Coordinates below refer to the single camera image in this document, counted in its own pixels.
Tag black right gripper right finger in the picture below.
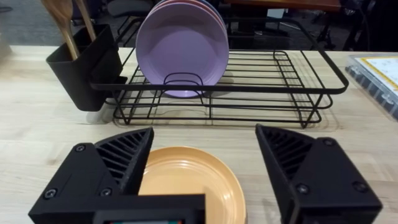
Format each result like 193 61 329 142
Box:
255 123 383 224

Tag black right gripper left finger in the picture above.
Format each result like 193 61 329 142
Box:
28 126 155 216

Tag orange plate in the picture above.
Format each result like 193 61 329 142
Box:
138 146 248 224

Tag purple plate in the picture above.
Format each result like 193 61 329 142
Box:
135 2 230 98

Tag pink plate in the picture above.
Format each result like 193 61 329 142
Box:
151 0 227 32

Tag blue plate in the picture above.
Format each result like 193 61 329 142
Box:
160 0 225 22

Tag black cutlery holder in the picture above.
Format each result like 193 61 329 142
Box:
45 24 128 112

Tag clear plastic parts box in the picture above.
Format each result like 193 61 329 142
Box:
344 52 398 121

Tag wooden spoon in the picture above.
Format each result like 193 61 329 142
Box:
40 0 80 61

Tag black office chair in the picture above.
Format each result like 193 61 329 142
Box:
105 0 156 35

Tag black wire dish rack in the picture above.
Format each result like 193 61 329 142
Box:
90 17 349 129

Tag wooden utensil handle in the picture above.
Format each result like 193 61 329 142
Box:
74 0 97 43

